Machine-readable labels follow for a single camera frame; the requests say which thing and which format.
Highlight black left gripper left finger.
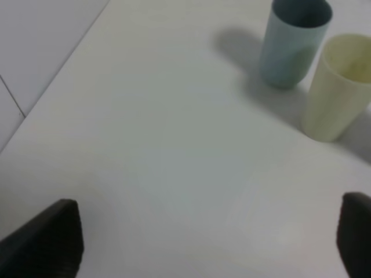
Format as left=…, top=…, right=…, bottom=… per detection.
left=1, top=199, right=84, bottom=277

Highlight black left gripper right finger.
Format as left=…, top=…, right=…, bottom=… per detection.
left=336, top=192, right=370, bottom=278

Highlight light green plastic cup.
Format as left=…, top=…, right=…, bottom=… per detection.
left=302, top=34, right=370, bottom=142

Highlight teal plastic cup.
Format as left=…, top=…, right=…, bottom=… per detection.
left=259, top=1, right=333, bottom=89

